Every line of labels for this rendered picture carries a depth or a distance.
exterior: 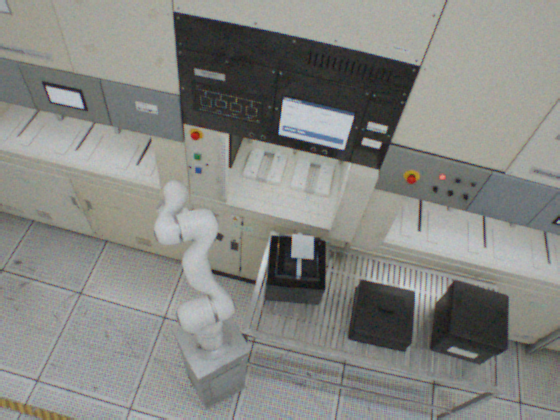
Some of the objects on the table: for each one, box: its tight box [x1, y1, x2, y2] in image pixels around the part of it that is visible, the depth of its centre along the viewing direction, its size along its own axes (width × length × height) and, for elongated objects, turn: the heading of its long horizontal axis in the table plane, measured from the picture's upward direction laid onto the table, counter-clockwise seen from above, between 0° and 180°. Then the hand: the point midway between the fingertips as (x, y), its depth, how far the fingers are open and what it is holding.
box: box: [430, 279, 509, 364], centre depth 214 cm, size 29×29×25 cm
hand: (216, 237), depth 215 cm, fingers open, 6 cm apart
